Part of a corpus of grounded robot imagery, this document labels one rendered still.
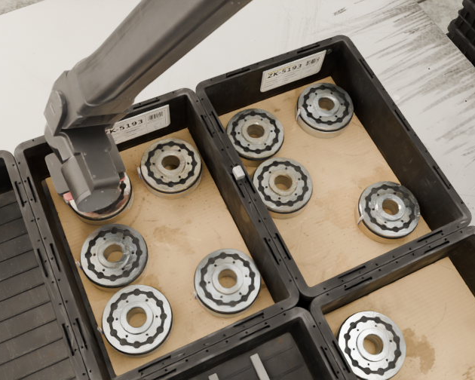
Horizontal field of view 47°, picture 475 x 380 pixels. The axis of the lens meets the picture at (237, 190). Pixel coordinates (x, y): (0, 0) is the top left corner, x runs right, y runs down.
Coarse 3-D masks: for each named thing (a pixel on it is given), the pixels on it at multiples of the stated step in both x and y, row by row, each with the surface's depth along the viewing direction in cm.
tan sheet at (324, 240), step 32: (288, 96) 102; (288, 128) 99; (352, 128) 100; (320, 160) 97; (352, 160) 97; (384, 160) 98; (320, 192) 94; (352, 192) 94; (288, 224) 91; (320, 224) 91; (352, 224) 92; (320, 256) 89; (352, 256) 89
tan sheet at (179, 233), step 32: (128, 160) 94; (192, 192) 92; (64, 224) 89; (128, 224) 89; (160, 224) 90; (192, 224) 90; (224, 224) 90; (160, 256) 87; (192, 256) 88; (96, 288) 84; (160, 288) 85; (192, 288) 85; (96, 320) 82; (192, 320) 83; (224, 320) 83; (160, 352) 81
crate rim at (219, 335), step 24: (168, 96) 89; (192, 96) 89; (24, 144) 83; (216, 144) 85; (24, 168) 81; (240, 192) 83; (48, 240) 77; (264, 240) 79; (288, 288) 76; (72, 312) 73; (264, 312) 74; (216, 336) 72; (96, 360) 70; (168, 360) 71
